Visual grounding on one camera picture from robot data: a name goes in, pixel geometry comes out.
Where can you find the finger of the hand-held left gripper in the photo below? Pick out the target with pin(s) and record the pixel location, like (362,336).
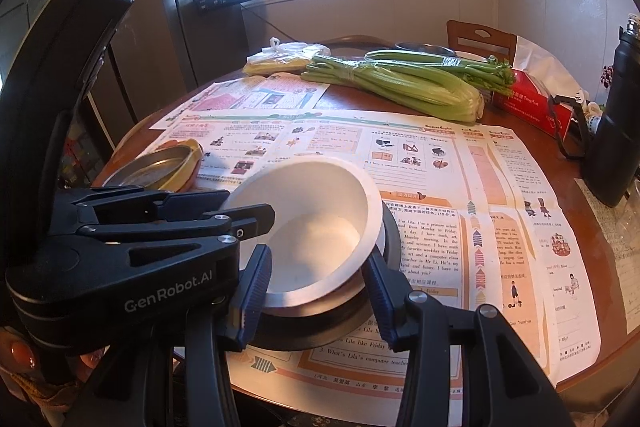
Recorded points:
(125,204)
(200,229)

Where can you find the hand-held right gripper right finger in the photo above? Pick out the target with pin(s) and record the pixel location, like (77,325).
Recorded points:
(380,297)

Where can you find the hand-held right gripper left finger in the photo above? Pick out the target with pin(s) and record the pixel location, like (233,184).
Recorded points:
(257,287)

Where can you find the red paper noodle bowl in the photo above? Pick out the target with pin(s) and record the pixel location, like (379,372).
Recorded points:
(310,227)
(345,291)

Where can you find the shallow round metal plate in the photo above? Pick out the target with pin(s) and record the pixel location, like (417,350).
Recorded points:
(145,169)

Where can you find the yellow scalloped plate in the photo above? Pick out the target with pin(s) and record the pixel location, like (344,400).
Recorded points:
(187,172)

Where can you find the large steel bowl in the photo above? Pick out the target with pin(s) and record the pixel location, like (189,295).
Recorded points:
(310,332)

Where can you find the person's left hand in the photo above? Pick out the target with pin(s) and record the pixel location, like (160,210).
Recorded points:
(20,354)

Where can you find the small colourful newspaper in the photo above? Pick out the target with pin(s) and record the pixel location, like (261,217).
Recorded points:
(240,99)

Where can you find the large printed newspaper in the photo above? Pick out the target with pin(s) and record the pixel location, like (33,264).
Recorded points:
(450,167)

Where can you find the brown refrigerator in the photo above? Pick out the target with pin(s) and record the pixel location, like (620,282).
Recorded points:
(145,32)

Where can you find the plastic bag of yellow noodles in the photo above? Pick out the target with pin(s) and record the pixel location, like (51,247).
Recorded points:
(270,67)

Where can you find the celery bunch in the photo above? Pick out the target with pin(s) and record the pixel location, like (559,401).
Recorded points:
(410,87)

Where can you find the printed paper sheet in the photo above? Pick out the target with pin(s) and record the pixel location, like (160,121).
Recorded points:
(610,282)

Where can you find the curved-back wooden chair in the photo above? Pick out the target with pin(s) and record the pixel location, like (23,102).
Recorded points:
(350,40)

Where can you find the red tissue box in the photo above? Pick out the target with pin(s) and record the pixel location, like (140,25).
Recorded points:
(525,102)

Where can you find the small steel bowl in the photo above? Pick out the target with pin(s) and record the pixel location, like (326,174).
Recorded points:
(425,47)

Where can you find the clear plastic cup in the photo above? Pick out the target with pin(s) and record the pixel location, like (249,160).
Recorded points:
(630,217)

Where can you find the wooden chair with cutout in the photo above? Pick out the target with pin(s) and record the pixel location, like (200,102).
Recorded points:
(457,39)

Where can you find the patterned white mug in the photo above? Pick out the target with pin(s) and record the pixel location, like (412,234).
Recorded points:
(592,117)

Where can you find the black thermos flask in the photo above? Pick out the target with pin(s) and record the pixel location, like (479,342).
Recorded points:
(615,132)

